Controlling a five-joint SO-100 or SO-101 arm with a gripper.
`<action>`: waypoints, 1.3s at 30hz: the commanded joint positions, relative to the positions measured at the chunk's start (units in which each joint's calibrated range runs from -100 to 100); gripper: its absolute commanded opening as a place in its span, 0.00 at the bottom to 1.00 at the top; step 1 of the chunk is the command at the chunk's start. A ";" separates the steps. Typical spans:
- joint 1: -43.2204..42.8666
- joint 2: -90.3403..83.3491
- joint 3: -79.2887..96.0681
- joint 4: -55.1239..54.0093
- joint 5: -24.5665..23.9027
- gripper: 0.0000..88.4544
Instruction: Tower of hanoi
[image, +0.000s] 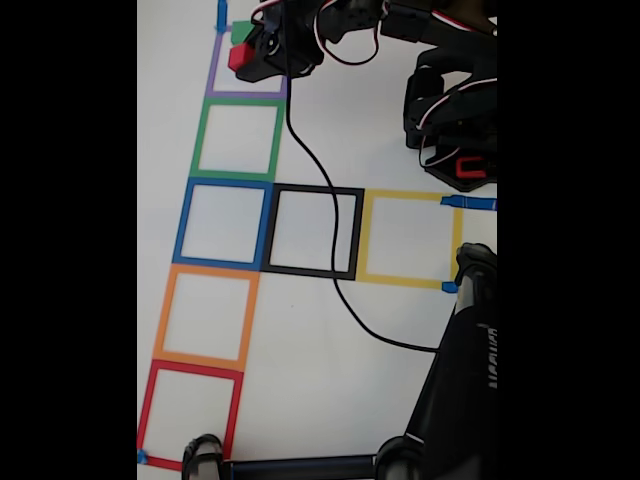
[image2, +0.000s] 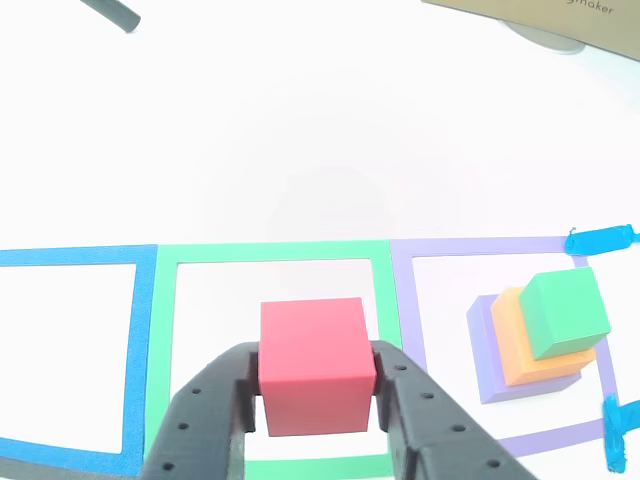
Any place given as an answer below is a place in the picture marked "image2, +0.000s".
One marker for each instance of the green square frame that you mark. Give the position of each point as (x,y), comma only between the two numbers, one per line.
(165,325)

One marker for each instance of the small red cube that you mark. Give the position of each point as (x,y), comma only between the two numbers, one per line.
(315,355)

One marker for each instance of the dark grey tube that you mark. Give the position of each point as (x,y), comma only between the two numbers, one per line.
(115,12)

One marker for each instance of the grey round disc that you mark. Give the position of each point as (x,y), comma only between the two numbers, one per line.
(545,40)

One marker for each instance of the orange cube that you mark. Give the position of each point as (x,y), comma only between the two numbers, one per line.
(515,350)

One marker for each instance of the blue tape strip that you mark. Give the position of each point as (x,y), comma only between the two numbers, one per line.
(600,241)
(616,430)

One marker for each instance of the cardboard box with logo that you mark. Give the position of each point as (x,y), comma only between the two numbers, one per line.
(525,12)

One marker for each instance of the green cube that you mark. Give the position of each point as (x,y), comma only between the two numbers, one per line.
(565,310)

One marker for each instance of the purple square frame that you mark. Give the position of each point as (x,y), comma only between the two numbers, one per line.
(407,300)

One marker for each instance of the large purple cube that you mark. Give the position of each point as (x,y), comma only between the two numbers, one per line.
(482,360)

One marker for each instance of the black square frame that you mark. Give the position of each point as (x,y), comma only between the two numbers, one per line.
(50,470)

